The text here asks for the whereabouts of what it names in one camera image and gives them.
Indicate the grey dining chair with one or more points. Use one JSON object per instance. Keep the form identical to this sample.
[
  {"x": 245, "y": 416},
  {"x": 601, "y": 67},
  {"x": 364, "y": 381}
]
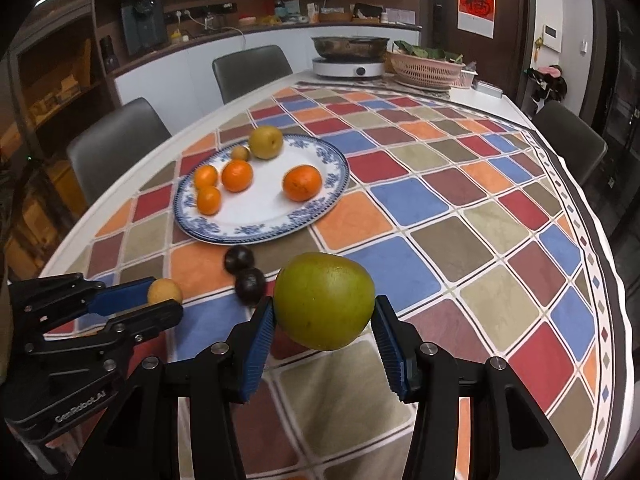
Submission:
[
  {"x": 570, "y": 140},
  {"x": 115, "y": 140},
  {"x": 250, "y": 72}
]

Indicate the large orange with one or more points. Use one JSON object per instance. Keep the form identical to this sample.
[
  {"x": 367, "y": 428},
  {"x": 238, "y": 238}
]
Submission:
[{"x": 302, "y": 183}]

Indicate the green apple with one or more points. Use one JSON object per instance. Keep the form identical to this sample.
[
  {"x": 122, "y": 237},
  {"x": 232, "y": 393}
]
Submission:
[{"x": 325, "y": 300}]

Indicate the dark brown door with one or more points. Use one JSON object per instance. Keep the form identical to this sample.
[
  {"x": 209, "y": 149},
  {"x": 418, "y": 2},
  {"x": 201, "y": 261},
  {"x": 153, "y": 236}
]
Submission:
[{"x": 510, "y": 60}]

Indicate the white lower cabinet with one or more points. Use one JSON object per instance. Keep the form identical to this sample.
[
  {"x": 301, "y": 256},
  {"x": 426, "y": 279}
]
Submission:
[{"x": 185, "y": 70}]

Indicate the wall power outlets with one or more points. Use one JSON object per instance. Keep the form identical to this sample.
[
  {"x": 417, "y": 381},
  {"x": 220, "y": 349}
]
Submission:
[{"x": 200, "y": 11}]

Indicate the black bag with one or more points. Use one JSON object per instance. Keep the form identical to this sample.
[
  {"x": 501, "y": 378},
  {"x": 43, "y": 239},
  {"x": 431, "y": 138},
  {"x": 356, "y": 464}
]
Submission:
[{"x": 367, "y": 12}]

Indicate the white induction cooker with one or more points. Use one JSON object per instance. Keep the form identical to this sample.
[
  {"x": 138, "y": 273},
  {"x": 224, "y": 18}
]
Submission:
[{"x": 347, "y": 68}]

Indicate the blue rimmed white plate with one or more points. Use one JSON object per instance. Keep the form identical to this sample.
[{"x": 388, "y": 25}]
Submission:
[{"x": 265, "y": 210}]

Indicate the small orange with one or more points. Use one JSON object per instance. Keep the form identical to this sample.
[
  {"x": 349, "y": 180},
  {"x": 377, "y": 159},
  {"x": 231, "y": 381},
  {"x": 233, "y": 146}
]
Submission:
[
  {"x": 208, "y": 199},
  {"x": 237, "y": 175},
  {"x": 206, "y": 176}
]

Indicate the glass display cabinet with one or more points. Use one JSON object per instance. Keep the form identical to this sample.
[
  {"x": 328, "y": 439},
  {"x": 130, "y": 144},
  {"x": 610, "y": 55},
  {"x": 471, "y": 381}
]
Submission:
[{"x": 55, "y": 100}]

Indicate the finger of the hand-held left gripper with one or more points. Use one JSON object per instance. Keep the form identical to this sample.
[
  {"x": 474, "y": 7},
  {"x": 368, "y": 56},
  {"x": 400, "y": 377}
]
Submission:
[
  {"x": 120, "y": 297},
  {"x": 145, "y": 322}
]

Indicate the glass kettle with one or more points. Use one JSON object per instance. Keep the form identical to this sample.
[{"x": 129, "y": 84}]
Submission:
[{"x": 214, "y": 21}]

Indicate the colourful checked tablecloth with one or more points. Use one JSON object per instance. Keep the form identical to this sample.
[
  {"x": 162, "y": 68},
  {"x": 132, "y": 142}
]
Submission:
[{"x": 450, "y": 210}]

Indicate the steel pot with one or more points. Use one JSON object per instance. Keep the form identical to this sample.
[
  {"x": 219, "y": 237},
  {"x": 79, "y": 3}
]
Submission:
[{"x": 347, "y": 47}]

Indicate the dark water dispenser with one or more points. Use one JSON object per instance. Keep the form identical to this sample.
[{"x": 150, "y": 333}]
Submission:
[{"x": 142, "y": 27}]

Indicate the small metal box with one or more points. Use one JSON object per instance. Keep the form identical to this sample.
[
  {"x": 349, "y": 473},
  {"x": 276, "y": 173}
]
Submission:
[{"x": 487, "y": 89}]

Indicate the brown kiwi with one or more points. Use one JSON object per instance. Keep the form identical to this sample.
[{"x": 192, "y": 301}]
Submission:
[{"x": 241, "y": 153}]

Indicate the pink woven basket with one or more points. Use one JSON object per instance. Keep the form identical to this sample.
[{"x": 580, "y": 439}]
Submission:
[{"x": 425, "y": 72}]

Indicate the white intercom panel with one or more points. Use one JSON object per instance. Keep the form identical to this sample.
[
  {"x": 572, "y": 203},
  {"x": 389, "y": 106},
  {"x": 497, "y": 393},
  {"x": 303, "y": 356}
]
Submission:
[{"x": 552, "y": 37}]

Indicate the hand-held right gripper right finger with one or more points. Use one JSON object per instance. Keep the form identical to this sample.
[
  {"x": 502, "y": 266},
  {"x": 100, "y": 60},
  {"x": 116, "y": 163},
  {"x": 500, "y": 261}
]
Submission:
[{"x": 392, "y": 355}]

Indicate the dark cloth bundle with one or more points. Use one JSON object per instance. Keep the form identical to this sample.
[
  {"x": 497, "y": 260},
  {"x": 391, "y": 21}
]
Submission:
[{"x": 547, "y": 82}]

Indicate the red and white wall calendar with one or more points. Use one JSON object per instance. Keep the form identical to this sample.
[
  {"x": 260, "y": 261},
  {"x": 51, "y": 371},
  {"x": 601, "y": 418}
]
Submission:
[{"x": 476, "y": 2}]

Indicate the small yellow pear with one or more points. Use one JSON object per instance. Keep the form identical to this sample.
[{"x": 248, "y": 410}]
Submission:
[{"x": 165, "y": 291}]

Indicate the white papers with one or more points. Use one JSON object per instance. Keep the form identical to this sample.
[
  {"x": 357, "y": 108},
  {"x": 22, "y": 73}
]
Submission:
[{"x": 399, "y": 16}]

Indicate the green leafy vegetables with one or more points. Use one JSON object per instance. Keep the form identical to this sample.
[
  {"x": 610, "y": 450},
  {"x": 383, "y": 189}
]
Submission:
[{"x": 425, "y": 52}]

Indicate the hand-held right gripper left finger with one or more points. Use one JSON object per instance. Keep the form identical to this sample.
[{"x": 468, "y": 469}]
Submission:
[{"x": 257, "y": 345}]

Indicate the white carton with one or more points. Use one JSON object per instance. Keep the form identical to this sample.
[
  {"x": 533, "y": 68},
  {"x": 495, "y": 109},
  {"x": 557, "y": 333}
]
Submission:
[{"x": 311, "y": 12}]

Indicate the white slotted plastic basket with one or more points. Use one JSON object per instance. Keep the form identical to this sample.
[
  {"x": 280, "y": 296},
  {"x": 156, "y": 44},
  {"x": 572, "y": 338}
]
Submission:
[{"x": 468, "y": 79}]

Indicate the dark purple plum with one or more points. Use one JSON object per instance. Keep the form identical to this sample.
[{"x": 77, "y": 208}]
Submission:
[
  {"x": 239, "y": 259},
  {"x": 250, "y": 286}
]

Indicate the black thermos bottle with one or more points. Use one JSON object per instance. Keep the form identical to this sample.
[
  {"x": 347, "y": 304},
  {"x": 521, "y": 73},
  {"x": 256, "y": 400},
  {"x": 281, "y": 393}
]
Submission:
[{"x": 109, "y": 54}]

